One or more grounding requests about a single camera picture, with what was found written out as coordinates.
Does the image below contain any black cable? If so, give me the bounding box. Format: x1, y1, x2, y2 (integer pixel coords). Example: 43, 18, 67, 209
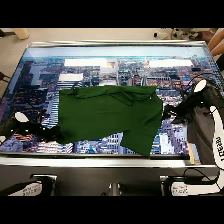
182, 167, 221, 185

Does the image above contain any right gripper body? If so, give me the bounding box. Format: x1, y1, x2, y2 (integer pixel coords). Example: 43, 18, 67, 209
162, 104, 181, 120

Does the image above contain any person's forearm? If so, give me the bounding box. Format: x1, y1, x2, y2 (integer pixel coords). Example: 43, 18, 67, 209
207, 28, 224, 58

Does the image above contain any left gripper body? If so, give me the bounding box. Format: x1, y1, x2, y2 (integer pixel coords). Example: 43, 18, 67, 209
44, 126, 63, 142

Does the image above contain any dark green shirt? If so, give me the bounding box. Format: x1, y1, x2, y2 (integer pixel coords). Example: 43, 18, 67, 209
56, 84, 164, 158

